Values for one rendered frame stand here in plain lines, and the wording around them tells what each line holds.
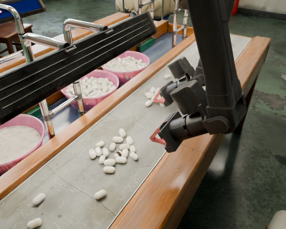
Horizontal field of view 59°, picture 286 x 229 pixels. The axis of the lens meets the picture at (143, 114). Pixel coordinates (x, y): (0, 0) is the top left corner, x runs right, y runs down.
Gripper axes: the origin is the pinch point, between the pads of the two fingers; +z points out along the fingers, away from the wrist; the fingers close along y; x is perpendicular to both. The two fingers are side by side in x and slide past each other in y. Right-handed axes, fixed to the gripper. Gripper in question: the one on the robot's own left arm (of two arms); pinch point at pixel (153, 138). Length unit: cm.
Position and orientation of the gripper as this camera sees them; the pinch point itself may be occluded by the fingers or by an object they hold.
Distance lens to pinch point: 72.9
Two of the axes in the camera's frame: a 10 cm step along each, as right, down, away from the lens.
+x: 5.6, 8.1, 1.8
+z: -6.4, 2.9, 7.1
